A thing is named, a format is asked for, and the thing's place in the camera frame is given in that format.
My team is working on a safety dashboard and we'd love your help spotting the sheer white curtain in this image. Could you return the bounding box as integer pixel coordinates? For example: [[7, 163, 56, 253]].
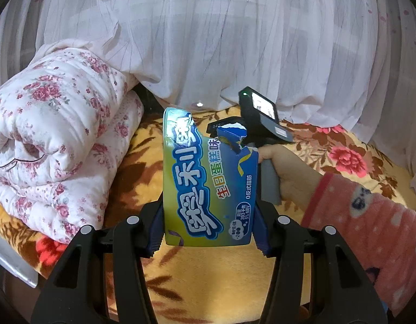
[[0, 0, 416, 163]]

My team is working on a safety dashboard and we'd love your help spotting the rolled pink floral quilt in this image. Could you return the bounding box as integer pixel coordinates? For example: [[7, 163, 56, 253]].
[[0, 39, 144, 245]]

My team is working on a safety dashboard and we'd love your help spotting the yellow floral blanket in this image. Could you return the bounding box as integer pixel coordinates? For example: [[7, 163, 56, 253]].
[[0, 106, 416, 324]]

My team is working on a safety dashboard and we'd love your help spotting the blue snack wrapper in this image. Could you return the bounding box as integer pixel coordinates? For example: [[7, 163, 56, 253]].
[[162, 107, 261, 247]]

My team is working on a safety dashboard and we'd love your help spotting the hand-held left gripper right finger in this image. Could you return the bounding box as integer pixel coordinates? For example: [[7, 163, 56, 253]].
[[255, 196, 387, 324]]

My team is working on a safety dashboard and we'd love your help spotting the person's right hand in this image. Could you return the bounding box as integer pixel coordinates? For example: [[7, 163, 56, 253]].
[[259, 143, 325, 210]]

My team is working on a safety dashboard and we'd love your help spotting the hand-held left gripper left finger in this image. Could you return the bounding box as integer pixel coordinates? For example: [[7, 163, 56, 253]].
[[31, 201, 166, 324]]

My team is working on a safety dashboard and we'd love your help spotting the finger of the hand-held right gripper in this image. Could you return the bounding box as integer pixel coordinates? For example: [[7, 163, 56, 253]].
[[207, 116, 244, 134]]

